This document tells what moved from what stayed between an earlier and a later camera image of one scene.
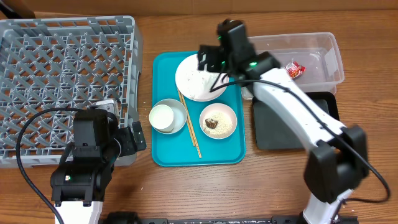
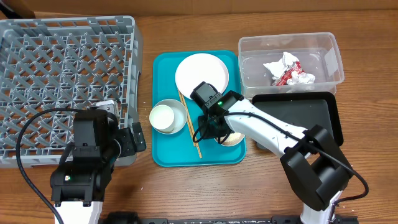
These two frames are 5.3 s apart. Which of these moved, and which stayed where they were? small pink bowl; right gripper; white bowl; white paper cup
Moved: right gripper; small pink bowl
Stayed: white paper cup; white bowl
